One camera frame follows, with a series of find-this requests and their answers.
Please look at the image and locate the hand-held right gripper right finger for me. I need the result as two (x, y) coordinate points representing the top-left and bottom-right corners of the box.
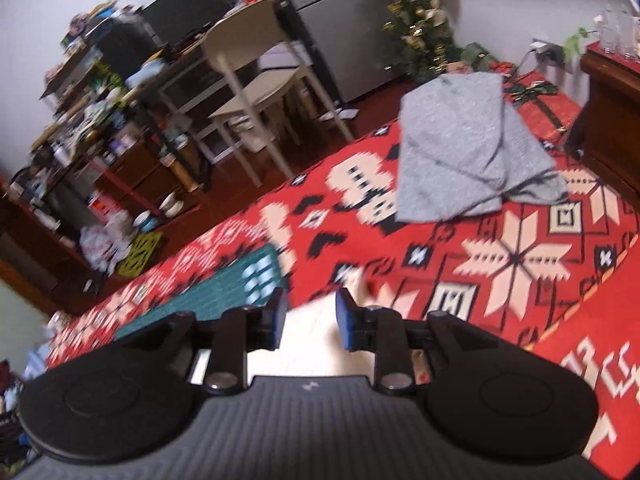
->
(335, 287), (501, 395)

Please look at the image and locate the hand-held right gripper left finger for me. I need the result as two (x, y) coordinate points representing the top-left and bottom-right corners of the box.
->
(117, 287), (288, 396)

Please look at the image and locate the white knit vest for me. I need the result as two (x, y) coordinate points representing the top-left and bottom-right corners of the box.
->
(192, 265), (381, 378)

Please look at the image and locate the green cutting mat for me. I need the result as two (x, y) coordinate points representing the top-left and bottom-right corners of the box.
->
(114, 242), (288, 341)

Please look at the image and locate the red patterned blanket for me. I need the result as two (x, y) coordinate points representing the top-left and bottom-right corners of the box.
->
(45, 72), (640, 480)

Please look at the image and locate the green plastic tray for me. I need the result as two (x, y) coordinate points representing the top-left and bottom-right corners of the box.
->
(117, 230), (165, 278)

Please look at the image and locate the white ceramic bowl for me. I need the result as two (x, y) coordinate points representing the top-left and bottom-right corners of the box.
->
(160, 192), (186, 218)

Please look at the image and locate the blue ceramic bowl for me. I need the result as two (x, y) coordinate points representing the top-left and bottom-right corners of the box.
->
(132, 210), (160, 233)

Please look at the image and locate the yellow paper bag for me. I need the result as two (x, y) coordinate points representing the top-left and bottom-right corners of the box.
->
(160, 135), (201, 193)

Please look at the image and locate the white plastic bag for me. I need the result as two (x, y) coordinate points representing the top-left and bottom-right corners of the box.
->
(80, 210), (136, 273)

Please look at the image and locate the grey sweater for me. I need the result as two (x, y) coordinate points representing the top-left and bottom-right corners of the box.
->
(395, 71), (571, 223)

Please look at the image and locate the red white box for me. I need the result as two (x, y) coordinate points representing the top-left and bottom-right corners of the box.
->
(87, 192), (113, 221)

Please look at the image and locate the silver refrigerator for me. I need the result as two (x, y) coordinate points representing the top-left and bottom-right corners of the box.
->
(260, 0), (406, 106)

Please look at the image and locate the cream chair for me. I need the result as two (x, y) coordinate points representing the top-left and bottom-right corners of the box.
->
(200, 0), (356, 188)

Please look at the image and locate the red gift box green ribbon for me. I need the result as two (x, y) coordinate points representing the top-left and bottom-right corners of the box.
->
(502, 71), (583, 148)

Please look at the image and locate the cluttered wooden shelf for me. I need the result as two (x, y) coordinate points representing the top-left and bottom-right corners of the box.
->
(30, 0), (166, 171)

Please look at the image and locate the small Christmas tree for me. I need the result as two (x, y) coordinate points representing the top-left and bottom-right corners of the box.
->
(382, 0), (463, 81)

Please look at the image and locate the black television screen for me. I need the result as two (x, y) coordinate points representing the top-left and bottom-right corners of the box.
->
(140, 0), (238, 46)

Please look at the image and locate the dark wooden side table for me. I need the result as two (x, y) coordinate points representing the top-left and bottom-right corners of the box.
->
(567, 42), (640, 196)

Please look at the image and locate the green vine plant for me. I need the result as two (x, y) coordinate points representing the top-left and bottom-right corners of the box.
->
(562, 27), (601, 68)

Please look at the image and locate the clear drinking glass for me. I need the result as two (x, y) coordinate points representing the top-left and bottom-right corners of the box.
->
(597, 5), (618, 56)

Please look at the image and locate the red broom handle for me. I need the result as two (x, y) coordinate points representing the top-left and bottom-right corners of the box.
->
(95, 165), (156, 211)

